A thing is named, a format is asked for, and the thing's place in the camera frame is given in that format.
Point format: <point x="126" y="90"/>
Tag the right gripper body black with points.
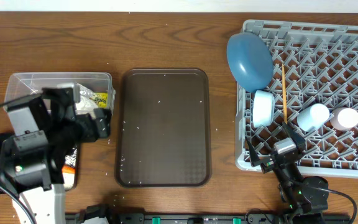
<point x="268" y="165"/>

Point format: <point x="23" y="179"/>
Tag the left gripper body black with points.
<point x="81" y="125"/>

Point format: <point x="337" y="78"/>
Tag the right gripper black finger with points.
<point x="299" y="141"/>
<point x="254" y="158"/>

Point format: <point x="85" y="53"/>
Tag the white tissue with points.
<point x="85" y="106"/>

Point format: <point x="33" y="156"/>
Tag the light blue plastic cup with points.
<point x="313" y="117"/>

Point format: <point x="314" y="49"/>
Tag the yellow silver snack wrapper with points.
<point x="100" y="99"/>

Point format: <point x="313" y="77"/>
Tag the wooden chopstick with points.
<point x="284" y="93"/>

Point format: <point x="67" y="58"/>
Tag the white rice grains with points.
<point x="71" y="157"/>

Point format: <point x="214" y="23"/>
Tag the orange carrot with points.
<point x="68" y="170"/>

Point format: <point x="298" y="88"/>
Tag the light blue small bowl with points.
<point x="263" y="108"/>

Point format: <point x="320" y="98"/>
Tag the dark blue plate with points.
<point x="250" y="61"/>

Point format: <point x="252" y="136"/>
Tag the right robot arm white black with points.
<point x="307" y="196"/>

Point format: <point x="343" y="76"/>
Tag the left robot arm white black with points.
<point x="46" y="129"/>

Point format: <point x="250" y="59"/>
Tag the grey dishwasher rack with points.
<point x="321" y="66"/>

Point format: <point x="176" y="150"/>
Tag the clear plastic bin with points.
<point x="22" y="84"/>

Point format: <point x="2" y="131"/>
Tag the pink plastic cup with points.
<point x="344" y="118"/>

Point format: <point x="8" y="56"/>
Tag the dark brown serving tray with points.
<point x="164" y="124"/>

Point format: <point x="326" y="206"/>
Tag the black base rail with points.
<point x="104" y="214"/>

